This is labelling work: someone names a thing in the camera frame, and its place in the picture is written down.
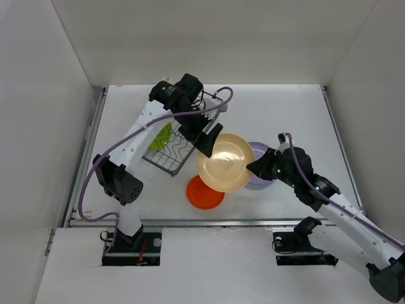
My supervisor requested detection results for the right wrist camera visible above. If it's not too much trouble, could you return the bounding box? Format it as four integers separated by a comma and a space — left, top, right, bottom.
277, 132, 290, 153

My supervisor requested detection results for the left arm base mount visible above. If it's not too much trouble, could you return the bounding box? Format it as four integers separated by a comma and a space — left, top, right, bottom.
100, 229, 162, 267

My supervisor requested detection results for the green plate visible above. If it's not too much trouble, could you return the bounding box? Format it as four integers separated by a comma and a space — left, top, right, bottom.
149, 122, 173, 151

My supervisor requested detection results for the light purple plate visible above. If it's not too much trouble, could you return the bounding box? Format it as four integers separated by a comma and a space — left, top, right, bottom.
248, 141, 275, 186

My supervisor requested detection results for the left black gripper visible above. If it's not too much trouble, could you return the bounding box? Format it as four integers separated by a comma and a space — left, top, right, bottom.
175, 107, 222, 158

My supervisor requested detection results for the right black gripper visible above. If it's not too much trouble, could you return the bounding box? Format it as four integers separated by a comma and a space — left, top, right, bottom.
246, 147, 299, 188

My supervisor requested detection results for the grey wire dish rack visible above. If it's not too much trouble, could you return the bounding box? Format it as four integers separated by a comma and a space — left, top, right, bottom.
142, 91, 220, 177

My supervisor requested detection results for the orange plate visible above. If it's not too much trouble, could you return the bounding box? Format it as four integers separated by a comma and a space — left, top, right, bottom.
186, 175, 225, 210

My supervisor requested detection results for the yellow plate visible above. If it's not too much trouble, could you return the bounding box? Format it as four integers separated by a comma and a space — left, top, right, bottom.
197, 133, 256, 193

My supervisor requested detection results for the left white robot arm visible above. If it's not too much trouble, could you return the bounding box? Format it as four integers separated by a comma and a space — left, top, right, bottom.
92, 73, 227, 251

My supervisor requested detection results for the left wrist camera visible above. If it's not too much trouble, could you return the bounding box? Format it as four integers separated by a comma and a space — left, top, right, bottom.
204, 92, 228, 113

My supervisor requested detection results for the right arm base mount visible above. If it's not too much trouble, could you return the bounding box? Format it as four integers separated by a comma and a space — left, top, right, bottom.
271, 231, 339, 267

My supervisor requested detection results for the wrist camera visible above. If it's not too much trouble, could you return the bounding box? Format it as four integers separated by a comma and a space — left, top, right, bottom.
277, 132, 290, 153
204, 92, 228, 113

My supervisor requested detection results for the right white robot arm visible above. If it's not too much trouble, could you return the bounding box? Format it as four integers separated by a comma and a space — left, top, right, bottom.
246, 148, 404, 303

